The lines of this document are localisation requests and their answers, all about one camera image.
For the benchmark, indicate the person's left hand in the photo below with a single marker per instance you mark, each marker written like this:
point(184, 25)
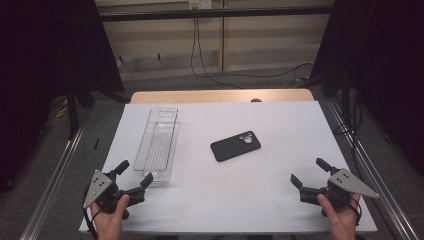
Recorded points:
point(110, 225)

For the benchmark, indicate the wooden table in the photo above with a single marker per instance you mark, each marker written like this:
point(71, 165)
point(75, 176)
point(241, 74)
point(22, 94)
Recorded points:
point(200, 96)

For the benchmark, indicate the black phone case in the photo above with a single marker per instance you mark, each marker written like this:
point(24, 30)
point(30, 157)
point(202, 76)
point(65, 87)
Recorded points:
point(230, 148)

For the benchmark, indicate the black curtain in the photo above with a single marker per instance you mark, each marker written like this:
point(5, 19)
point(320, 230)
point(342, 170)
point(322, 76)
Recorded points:
point(383, 66)
point(40, 66)

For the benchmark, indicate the small black floor object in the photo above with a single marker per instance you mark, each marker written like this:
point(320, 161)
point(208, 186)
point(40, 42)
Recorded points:
point(96, 144)

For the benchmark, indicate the black horizontal bar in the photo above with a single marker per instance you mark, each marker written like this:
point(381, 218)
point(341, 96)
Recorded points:
point(216, 14)

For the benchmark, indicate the white table board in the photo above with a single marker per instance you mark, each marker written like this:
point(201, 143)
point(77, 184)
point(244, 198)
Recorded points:
point(233, 193)

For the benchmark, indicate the aluminium floor rail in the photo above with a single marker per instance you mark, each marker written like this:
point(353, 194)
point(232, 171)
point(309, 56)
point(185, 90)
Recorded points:
point(50, 186)
point(376, 180)

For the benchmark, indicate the clear plastic packaging box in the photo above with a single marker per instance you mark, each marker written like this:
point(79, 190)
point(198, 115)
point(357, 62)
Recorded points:
point(158, 143)

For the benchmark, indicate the black metal stand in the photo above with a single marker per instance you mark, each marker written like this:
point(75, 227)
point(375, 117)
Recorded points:
point(71, 113)

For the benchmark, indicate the white wall outlet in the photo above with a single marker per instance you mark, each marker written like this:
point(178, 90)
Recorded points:
point(200, 4)

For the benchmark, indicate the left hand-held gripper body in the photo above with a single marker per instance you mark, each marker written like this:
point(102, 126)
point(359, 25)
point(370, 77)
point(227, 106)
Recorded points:
point(100, 186)

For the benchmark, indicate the dark round table grommet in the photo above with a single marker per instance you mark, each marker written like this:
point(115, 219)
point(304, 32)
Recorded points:
point(256, 100)

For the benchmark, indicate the person's right hand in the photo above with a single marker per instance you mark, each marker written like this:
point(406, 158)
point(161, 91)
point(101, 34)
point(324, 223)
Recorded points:
point(343, 223)

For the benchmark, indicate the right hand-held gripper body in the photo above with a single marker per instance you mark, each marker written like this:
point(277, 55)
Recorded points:
point(346, 183)

